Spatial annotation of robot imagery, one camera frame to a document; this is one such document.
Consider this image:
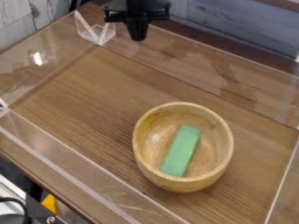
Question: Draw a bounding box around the green rectangular block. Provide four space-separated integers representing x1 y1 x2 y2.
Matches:
160 125 201 178

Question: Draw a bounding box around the clear acrylic corner bracket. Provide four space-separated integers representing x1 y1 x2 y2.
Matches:
73 11 116 46

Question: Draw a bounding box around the brown wooden bowl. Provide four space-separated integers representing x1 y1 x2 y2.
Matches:
132 102 233 193

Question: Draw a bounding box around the yellow sticker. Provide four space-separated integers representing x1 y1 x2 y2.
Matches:
41 194 57 214

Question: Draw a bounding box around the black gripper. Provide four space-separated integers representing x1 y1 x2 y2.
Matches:
103 0 172 41

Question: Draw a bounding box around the black cable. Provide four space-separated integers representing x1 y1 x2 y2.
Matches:
0 197 33 224

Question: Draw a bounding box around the clear acrylic side bracket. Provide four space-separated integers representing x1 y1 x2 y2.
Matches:
0 98 9 118

